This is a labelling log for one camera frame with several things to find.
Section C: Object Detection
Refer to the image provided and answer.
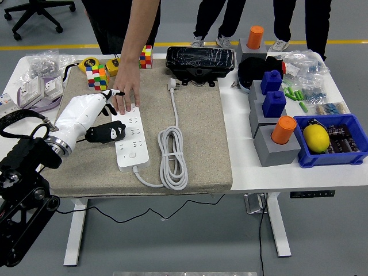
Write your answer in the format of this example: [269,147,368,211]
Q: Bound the yellow lemon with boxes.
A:
[302,124,330,154]

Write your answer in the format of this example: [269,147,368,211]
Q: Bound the grey block with round hole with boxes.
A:
[252,124,302,168]
[235,37,268,63]

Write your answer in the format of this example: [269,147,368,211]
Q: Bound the dark capacitor pile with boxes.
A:
[326,124,362,155]

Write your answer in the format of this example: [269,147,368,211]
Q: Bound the black power adapter plug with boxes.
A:
[91,121,127,144]

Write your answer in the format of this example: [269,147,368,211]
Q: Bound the blue square peg block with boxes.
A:
[261,91,287,118]
[260,70,283,95]

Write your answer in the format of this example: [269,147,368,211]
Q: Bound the white table leg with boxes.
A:
[63,197,89,267]
[266,191,293,258]

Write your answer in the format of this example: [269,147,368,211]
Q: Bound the white power strip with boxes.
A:
[112,106,151,173]

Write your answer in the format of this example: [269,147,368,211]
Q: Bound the black cap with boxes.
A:
[237,56,270,94]

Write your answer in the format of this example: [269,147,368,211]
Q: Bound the orange cylinder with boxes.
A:
[270,115,297,145]
[247,25,265,49]

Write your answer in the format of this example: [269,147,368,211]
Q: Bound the clear bag of resistors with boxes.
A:
[315,101,350,116]

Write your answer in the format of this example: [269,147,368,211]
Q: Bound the square yellow tape measure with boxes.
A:
[102,52,122,77]

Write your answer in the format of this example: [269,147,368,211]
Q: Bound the black plastic-wrapped tray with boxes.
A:
[165,45,236,79]

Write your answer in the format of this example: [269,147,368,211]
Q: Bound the person's hand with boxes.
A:
[111,62,141,116]

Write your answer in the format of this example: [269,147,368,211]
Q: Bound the black floor cable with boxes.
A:
[258,193,270,276]

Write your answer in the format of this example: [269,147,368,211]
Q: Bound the black mounting bracket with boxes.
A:
[171,67,220,87]

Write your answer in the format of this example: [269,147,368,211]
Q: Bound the silver box under table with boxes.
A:
[244,193,268,215]

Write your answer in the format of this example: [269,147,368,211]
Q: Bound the thin black adapter cord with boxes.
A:
[56,137,227,224]

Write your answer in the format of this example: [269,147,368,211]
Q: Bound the black fabric bundle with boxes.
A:
[264,55,285,78]

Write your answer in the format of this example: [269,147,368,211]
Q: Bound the small clear bag blue parts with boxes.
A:
[298,83,328,104]

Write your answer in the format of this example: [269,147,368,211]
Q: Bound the white wall socket box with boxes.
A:
[20,76,44,106]
[43,76,64,101]

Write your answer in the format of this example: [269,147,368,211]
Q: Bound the clear bag of screws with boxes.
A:
[25,49,61,78]

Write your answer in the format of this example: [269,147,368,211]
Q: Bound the white circuit breaker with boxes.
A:
[0,92,23,112]

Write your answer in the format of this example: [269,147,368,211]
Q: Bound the blue plastic bin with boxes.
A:
[293,113,368,169]

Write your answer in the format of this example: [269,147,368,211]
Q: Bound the black office chair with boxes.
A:
[3,0,77,41]

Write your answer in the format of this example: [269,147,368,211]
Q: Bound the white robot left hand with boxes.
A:
[54,89,127,150]

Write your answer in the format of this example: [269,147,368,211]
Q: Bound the multicolour puzzle cube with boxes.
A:
[139,45,153,70]
[85,64,110,91]

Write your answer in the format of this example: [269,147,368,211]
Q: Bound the large clear component bag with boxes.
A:
[283,49,330,84]

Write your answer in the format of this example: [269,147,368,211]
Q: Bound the white power strip cord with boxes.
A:
[131,76,189,191]

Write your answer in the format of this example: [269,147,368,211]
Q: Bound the grey block with square hole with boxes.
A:
[248,79,268,109]
[248,99,288,139]

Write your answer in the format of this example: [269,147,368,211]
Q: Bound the purple plastic tray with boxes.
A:
[17,75,64,113]

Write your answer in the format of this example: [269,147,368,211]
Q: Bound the round yellow tape measure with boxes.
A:
[63,56,98,87]

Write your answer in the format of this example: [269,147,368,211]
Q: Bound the black table control panel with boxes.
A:
[289,189,336,199]

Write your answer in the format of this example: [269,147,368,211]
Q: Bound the grey-brown fabric mat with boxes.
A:
[43,59,233,198]

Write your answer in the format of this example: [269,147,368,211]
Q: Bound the person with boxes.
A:
[81,0,162,55]
[191,0,247,48]
[270,0,333,61]

